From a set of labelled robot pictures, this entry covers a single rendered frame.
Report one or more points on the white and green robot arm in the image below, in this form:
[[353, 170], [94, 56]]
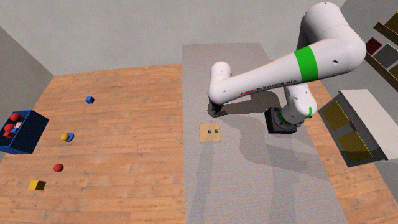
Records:
[[327, 47]]

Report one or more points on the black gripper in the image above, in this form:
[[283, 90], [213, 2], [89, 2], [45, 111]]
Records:
[[216, 108]]

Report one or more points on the peach square mat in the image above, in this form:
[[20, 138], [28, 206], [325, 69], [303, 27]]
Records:
[[209, 137]]

